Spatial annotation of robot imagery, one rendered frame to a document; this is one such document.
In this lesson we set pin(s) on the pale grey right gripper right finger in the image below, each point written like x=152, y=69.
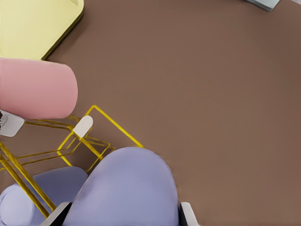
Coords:
x=189, y=215

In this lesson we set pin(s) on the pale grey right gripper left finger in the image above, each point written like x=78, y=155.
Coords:
x=54, y=216

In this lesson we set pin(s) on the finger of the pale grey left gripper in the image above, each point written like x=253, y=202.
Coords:
x=83, y=126
x=10, y=124

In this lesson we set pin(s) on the pink cup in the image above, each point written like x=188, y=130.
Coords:
x=35, y=88

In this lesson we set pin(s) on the large lavender cup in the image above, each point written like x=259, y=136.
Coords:
x=127, y=188

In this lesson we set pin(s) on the small lavender cup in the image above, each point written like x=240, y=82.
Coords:
x=16, y=207

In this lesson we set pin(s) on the pale yellow tray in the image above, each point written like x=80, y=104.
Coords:
x=30, y=26

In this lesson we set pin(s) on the silver frame foot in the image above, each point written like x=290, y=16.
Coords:
x=264, y=3

